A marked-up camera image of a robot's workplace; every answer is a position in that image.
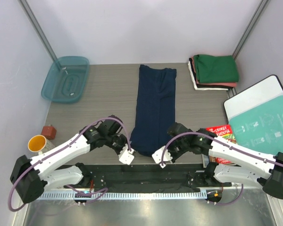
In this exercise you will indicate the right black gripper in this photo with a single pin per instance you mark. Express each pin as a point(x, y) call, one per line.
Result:
point(174, 157)

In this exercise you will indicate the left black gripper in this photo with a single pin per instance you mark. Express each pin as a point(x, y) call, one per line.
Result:
point(125, 142)

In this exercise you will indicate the navy blue t shirt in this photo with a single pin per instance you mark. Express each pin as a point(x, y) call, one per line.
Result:
point(155, 109)

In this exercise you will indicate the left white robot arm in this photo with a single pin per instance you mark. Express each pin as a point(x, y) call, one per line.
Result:
point(31, 177)

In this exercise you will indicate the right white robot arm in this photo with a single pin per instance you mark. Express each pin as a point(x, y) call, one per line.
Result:
point(249, 167)

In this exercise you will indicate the red treehouse book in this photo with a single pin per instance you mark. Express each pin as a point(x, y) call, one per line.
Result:
point(226, 132)

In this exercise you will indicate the white folded t shirt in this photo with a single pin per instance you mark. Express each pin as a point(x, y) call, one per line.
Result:
point(193, 78)

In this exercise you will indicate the red brown block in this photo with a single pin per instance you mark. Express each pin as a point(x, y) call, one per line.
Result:
point(49, 132)

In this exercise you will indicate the teal plastic bin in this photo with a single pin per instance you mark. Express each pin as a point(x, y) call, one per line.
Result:
point(66, 79)

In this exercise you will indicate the pink folded t shirt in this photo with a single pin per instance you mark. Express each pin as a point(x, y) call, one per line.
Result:
point(227, 85)

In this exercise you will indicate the white orange mug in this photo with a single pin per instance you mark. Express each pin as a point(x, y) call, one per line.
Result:
point(39, 144)

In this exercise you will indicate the green folded t shirt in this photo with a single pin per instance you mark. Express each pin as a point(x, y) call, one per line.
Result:
point(215, 69)

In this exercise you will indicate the white board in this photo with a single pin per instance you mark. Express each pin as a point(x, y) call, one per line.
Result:
point(259, 93)

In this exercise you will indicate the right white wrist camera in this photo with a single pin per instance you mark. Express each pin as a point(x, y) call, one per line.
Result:
point(161, 157)

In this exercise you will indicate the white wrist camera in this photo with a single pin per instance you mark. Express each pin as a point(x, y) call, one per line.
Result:
point(161, 157)
point(126, 156)

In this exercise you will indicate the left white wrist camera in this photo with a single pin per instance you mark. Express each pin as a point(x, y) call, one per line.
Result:
point(126, 156)

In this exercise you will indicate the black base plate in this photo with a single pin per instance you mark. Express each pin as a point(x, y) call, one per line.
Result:
point(120, 176)

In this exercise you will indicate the aluminium rail frame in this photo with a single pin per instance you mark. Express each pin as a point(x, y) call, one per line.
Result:
point(141, 205)

